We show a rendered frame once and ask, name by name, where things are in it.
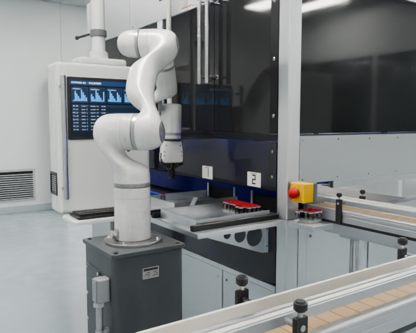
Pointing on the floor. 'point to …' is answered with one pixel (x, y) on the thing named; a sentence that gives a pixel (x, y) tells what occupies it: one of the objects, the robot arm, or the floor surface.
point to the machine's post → (288, 140)
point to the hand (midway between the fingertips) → (171, 174)
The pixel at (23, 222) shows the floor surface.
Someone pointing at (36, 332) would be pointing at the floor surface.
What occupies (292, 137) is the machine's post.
